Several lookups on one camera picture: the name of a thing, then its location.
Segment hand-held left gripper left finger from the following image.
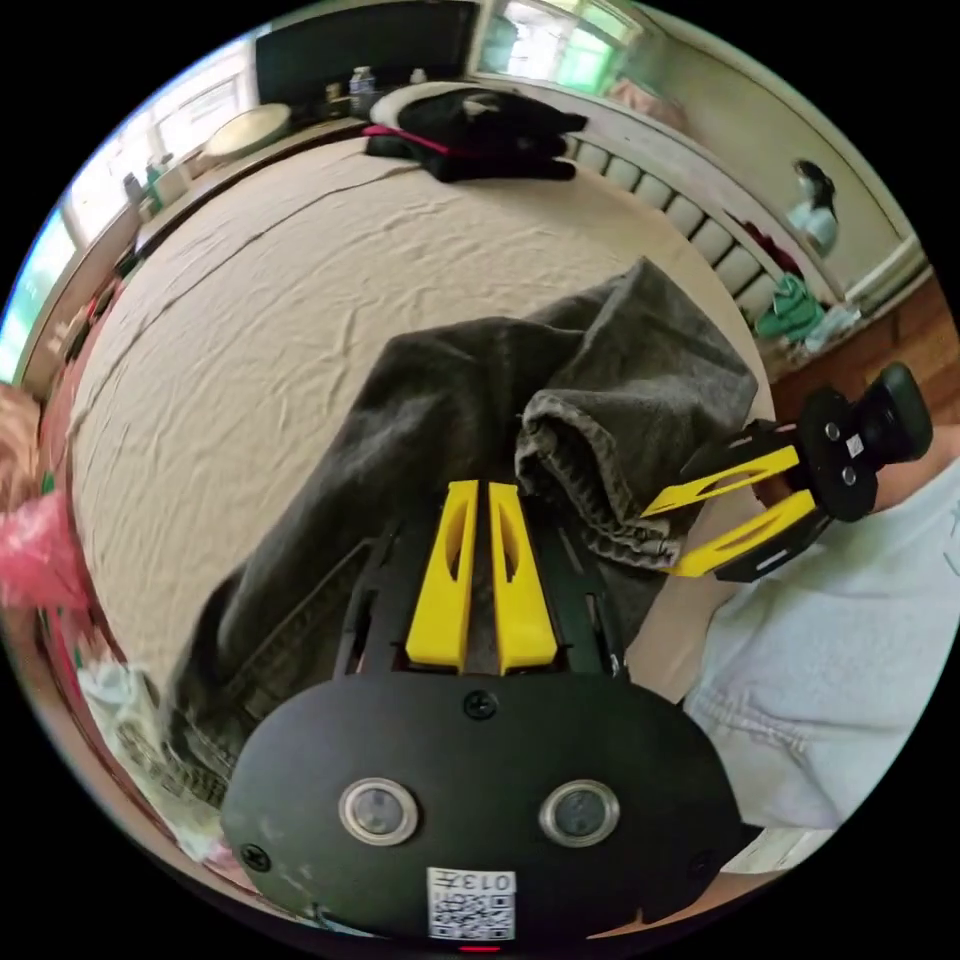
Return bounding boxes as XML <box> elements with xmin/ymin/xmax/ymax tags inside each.
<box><xmin>404</xmin><ymin>479</ymin><xmax>480</xmax><ymax>671</ymax></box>

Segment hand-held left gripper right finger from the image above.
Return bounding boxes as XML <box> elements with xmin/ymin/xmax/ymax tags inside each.
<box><xmin>488</xmin><ymin>482</ymin><xmax>559</xmax><ymax>675</ymax></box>

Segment gray jeans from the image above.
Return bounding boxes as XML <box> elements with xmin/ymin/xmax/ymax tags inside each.
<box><xmin>161</xmin><ymin>257</ymin><xmax>760</xmax><ymax>808</ymax></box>

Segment person's right hand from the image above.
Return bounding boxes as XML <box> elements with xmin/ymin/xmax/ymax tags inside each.
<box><xmin>873</xmin><ymin>442</ymin><xmax>960</xmax><ymax>519</ymax></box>

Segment person's body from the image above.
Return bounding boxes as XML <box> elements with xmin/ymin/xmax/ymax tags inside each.
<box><xmin>682</xmin><ymin>457</ymin><xmax>960</xmax><ymax>834</ymax></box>

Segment green cloth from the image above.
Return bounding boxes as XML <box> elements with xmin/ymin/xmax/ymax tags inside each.
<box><xmin>753</xmin><ymin>273</ymin><xmax>823</xmax><ymax>343</ymax></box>

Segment white padded headboard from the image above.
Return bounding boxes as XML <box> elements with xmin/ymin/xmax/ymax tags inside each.
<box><xmin>566</xmin><ymin>134</ymin><xmax>785</xmax><ymax>320</ymax></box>

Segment bed with beige sheet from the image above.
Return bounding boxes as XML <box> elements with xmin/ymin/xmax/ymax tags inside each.
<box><xmin>65</xmin><ymin>138</ymin><xmax>778</xmax><ymax>706</ymax></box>

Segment white printed cloth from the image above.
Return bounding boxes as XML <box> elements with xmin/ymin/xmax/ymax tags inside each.
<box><xmin>78</xmin><ymin>659</ymin><xmax>226</xmax><ymax>864</ymax></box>

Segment pink plastic bag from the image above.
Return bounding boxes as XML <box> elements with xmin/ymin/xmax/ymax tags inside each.
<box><xmin>0</xmin><ymin>494</ymin><xmax>95</xmax><ymax>616</ymax></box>

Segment pile of clothes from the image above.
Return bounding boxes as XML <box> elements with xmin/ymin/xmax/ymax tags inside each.
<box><xmin>362</xmin><ymin>80</ymin><xmax>590</xmax><ymax>185</ymax></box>

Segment window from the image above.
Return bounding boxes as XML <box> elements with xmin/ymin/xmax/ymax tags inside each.
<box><xmin>479</xmin><ymin>0</ymin><xmax>646</xmax><ymax>95</ymax></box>
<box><xmin>67</xmin><ymin>44</ymin><xmax>256</xmax><ymax>226</ymax></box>

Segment black screen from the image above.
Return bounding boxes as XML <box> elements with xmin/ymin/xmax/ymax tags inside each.
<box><xmin>254</xmin><ymin>0</ymin><xmax>481</xmax><ymax>114</ymax></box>

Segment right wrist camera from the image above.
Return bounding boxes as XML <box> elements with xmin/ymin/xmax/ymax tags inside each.
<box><xmin>854</xmin><ymin>363</ymin><xmax>935</xmax><ymax>470</ymax></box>

